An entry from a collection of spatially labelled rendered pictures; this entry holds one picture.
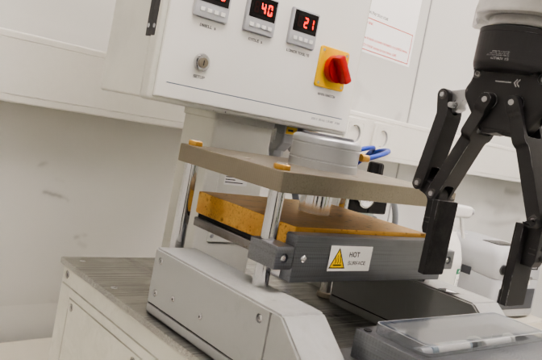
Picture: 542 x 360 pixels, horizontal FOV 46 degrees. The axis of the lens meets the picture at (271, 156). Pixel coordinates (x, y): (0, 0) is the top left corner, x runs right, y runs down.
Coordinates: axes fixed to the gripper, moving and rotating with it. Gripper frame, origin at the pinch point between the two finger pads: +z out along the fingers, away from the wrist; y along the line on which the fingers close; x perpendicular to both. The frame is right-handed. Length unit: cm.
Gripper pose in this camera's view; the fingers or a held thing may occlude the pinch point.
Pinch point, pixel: (474, 258)
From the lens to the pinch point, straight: 60.7
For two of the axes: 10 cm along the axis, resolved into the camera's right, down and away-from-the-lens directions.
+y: 6.3, 1.7, -7.6
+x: 7.5, 1.1, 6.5
